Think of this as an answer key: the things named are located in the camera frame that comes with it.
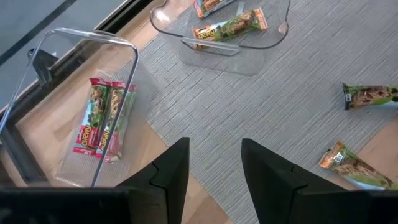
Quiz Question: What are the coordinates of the red Chewy granola bar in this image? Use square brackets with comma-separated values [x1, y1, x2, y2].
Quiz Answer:
[95, 81, 137, 163]
[72, 77, 112, 156]

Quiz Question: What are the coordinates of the black bracket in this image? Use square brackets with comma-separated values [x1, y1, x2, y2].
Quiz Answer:
[27, 48, 60, 85]

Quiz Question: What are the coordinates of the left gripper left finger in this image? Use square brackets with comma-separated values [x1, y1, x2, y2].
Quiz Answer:
[115, 137, 190, 224]

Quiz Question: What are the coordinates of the grey woven placemat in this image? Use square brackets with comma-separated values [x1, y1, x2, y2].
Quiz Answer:
[55, 0, 398, 224]

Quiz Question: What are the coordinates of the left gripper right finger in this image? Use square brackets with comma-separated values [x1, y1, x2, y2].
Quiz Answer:
[241, 138, 352, 224]

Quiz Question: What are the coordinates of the dark blue Chewy granola bar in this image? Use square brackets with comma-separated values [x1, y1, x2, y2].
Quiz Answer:
[341, 82, 398, 111]

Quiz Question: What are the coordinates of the clear plastic bin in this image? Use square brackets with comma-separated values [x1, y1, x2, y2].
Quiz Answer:
[149, 0, 292, 77]
[0, 27, 156, 189]

